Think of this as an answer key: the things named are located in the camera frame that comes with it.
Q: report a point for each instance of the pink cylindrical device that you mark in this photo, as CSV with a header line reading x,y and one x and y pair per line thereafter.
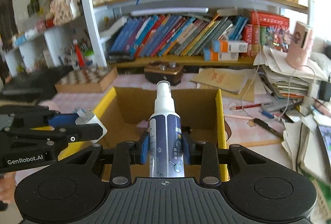
x,y
300,47

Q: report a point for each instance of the white bookshelf frame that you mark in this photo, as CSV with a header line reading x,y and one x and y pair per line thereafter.
x,y
117,8

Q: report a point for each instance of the orange white medicine box upper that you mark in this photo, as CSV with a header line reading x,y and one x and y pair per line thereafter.
x,y
229,46

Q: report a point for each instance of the white blue spray bottle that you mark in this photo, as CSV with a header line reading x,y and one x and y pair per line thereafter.
x,y
165,136

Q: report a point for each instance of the wooden chess board box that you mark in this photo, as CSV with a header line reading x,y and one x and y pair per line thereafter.
x,y
91,80

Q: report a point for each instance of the black power adapter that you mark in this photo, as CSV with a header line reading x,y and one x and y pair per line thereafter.
x,y
325,91

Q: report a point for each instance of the green lid white jar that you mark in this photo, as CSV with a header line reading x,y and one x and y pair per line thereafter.
x,y
89,58

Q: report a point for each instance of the brown wooden box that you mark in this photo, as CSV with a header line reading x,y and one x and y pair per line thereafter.
x,y
164,71

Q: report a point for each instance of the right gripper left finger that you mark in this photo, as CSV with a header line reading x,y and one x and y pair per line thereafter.
x,y
125,155

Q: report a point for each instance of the red thick dictionary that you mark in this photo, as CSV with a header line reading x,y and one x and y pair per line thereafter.
x,y
266,19

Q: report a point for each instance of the yellow cardboard box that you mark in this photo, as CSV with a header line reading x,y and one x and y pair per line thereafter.
x,y
85,168

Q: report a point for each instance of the pink decorative figurine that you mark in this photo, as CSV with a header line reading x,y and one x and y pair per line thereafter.
x,y
64,11

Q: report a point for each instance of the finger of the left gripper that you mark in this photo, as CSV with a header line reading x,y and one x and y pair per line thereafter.
x,y
61,120
78,133

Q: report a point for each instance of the white staples box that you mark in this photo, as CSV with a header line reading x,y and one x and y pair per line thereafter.
x,y
88,117

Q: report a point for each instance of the red pencil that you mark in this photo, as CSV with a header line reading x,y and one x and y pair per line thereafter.
x,y
245,107

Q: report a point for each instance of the orange white medicine box lower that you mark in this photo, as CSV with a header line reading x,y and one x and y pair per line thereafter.
x,y
210,55

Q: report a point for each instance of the black electronic keyboard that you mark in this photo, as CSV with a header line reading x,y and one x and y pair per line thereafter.
x,y
36,86

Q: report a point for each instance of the black stapler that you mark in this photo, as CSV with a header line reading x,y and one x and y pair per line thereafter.
x,y
120,57

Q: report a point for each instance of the pink plush pig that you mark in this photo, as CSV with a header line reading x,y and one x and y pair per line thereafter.
x,y
50,104

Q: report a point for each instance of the pink checkered tablecloth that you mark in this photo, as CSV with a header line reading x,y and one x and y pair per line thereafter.
x,y
129,102

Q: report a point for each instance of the stack of papers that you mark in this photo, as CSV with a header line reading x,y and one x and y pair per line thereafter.
x,y
285,81

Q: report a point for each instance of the black pen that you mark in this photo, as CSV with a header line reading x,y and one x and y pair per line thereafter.
x,y
266,127

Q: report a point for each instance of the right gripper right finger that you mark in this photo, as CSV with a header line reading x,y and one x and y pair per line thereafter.
x,y
205,155

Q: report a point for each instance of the orange white medicine box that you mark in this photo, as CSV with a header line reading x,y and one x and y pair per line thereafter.
x,y
210,55
229,46

